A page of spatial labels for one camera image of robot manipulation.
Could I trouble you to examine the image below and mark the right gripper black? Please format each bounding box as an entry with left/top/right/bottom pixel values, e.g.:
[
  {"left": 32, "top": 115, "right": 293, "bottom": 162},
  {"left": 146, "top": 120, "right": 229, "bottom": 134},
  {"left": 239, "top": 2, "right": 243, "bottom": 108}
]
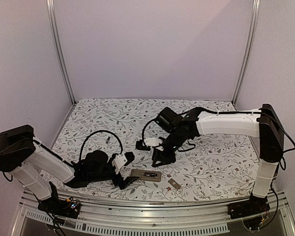
[{"left": 152, "top": 128, "right": 185, "bottom": 167}]

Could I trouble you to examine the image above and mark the white remote control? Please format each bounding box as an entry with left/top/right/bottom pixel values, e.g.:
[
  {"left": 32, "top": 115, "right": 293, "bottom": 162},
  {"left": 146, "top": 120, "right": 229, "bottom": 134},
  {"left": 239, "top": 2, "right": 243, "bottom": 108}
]
[{"left": 130, "top": 169, "right": 162, "bottom": 182}]

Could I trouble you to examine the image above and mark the remote battery cover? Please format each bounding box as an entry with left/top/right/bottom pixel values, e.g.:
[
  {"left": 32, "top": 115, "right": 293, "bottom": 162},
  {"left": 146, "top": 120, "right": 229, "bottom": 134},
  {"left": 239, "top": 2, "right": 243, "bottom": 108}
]
[{"left": 168, "top": 178, "right": 181, "bottom": 190}]

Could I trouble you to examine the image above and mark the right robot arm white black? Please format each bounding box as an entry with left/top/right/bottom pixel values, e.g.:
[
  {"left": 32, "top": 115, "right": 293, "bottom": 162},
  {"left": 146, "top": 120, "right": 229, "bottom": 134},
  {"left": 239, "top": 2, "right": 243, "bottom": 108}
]
[{"left": 152, "top": 104, "right": 285, "bottom": 214}]

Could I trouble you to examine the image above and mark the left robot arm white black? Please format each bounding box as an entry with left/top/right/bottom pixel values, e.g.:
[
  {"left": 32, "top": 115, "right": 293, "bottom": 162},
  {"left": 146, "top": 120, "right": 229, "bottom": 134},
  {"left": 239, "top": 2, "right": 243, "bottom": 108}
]
[{"left": 0, "top": 125, "right": 138, "bottom": 213}]

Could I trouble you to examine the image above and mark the floral patterned table mat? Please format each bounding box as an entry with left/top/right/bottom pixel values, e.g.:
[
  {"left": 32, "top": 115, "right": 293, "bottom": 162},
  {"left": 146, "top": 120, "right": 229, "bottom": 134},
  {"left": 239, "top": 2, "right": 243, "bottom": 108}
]
[{"left": 53, "top": 99, "right": 259, "bottom": 202}]

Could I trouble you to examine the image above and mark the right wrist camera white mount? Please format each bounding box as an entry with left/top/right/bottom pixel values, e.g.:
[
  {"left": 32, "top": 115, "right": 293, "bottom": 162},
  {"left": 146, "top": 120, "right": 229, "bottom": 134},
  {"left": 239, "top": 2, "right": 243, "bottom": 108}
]
[{"left": 136, "top": 138, "right": 163, "bottom": 151}]

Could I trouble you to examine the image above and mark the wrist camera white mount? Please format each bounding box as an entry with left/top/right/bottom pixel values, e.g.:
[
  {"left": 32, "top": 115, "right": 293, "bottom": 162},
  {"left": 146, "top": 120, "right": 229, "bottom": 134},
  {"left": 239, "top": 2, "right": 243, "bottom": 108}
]
[
  {"left": 110, "top": 152, "right": 135, "bottom": 175},
  {"left": 136, "top": 138, "right": 163, "bottom": 151}
]

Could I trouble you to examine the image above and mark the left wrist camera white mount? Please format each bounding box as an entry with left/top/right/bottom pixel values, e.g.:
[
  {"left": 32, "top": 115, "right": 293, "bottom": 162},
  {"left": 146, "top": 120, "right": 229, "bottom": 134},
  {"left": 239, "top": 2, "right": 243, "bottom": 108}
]
[{"left": 110, "top": 152, "right": 135, "bottom": 175}]

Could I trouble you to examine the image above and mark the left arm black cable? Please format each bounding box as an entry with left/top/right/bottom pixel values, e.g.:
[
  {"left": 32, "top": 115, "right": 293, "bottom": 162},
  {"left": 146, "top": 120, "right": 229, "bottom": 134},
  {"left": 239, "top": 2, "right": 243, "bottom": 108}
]
[{"left": 79, "top": 130, "right": 124, "bottom": 163}]

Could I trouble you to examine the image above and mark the aluminium front rail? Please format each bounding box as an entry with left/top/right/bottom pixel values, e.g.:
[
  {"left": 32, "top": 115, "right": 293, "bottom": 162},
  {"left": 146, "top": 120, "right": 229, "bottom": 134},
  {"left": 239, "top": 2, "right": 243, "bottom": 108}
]
[{"left": 11, "top": 190, "right": 295, "bottom": 236}]

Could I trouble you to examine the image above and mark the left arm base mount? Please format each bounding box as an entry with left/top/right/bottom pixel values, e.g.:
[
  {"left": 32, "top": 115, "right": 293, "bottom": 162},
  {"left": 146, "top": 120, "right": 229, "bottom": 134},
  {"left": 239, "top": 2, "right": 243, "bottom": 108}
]
[{"left": 38, "top": 182, "right": 81, "bottom": 219}]

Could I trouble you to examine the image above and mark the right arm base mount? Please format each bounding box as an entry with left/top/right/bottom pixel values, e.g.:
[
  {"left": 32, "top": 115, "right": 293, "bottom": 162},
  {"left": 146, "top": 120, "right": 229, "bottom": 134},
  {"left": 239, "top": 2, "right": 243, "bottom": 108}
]
[{"left": 227, "top": 195, "right": 270, "bottom": 219}]

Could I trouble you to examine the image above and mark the right aluminium frame post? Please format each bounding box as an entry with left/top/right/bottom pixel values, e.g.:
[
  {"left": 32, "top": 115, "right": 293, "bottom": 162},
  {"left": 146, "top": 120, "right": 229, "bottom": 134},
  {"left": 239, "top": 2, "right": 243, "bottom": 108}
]
[{"left": 232, "top": 0, "right": 261, "bottom": 107}]

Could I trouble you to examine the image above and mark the aluminium frame post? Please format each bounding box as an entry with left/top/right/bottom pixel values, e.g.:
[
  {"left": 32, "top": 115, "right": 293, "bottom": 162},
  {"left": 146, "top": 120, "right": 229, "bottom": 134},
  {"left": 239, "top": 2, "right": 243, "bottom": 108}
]
[
  {"left": 46, "top": 0, "right": 76, "bottom": 105},
  {"left": 232, "top": 0, "right": 261, "bottom": 107}
]

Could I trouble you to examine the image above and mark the left aluminium frame post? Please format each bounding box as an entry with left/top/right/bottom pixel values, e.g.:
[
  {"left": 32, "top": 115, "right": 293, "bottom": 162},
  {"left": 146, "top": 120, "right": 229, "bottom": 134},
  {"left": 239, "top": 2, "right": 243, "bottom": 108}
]
[{"left": 46, "top": 0, "right": 76, "bottom": 105}]

